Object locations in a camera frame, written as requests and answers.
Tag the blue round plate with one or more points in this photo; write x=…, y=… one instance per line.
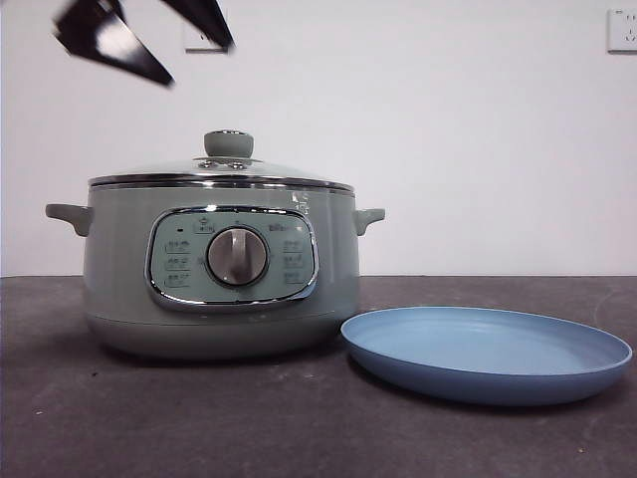
x=478, y=348

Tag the glass lid with green knob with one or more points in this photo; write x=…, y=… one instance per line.
x=228, y=144

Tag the pale green electric steamer pot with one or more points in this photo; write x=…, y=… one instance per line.
x=124, y=259

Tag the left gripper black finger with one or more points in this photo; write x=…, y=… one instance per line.
x=117, y=45
x=204, y=17

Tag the white wall socket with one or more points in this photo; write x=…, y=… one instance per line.
x=624, y=32
x=194, y=44

